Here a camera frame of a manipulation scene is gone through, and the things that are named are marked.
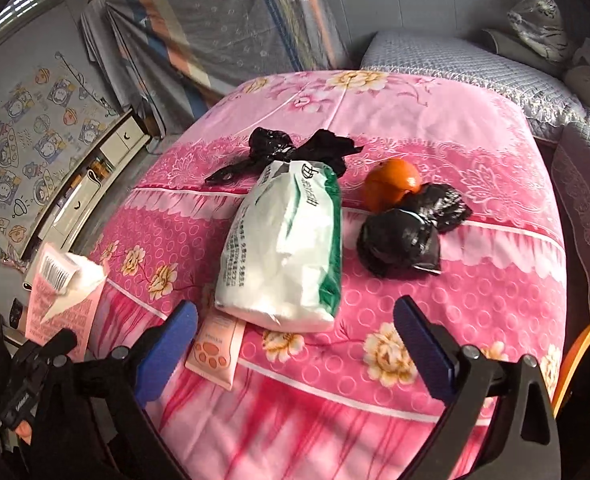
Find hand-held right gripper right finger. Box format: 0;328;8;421
392;295;562;480

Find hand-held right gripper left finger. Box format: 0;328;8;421
29;301;201;480

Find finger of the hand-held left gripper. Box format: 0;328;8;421
9;329;78;377

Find pink carton box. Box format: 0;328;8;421
24;242;108;362

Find white green plastic bag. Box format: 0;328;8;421
214;159;344;334

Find pink paw print tube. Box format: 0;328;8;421
185;310;247;392

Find crumpled black plastic bag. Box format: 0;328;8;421
356;208;442;279
404;183;474;234

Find pink floral bedsheet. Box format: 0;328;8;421
87;70;569;480

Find orange fruit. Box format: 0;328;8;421
363;158;422;213

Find white low cabinet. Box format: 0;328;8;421
22;109;154;262

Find grey quilted sofa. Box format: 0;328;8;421
359;29;590;322

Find white hanging cloth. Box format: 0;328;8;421
79;0;126;112

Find grey bolster pillow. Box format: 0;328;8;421
482;27;541;61

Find grey striped sheet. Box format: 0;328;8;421
106;0;349;137

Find tiger plush in plastic bag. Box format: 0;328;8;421
506;0;577;64

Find cartoon wall poster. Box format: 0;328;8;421
0;50;122;262

